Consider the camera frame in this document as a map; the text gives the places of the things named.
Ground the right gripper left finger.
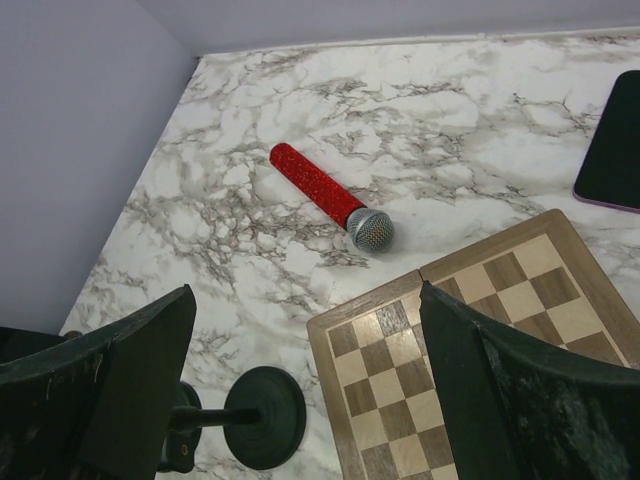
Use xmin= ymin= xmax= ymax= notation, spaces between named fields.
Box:
xmin=1 ymin=285 xmax=196 ymax=479

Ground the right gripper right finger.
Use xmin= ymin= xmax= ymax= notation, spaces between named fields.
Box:
xmin=420 ymin=282 xmax=639 ymax=479

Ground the black phone stand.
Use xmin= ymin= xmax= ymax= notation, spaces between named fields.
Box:
xmin=157 ymin=366 xmax=307 ymax=474

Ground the purple case phone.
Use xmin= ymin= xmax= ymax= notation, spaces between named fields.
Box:
xmin=573 ymin=70 xmax=639 ymax=213

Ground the wooden chessboard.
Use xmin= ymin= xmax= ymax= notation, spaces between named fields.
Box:
xmin=307 ymin=210 xmax=639 ymax=479

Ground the red toy microphone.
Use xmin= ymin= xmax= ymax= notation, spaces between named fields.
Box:
xmin=269 ymin=143 xmax=395 ymax=254

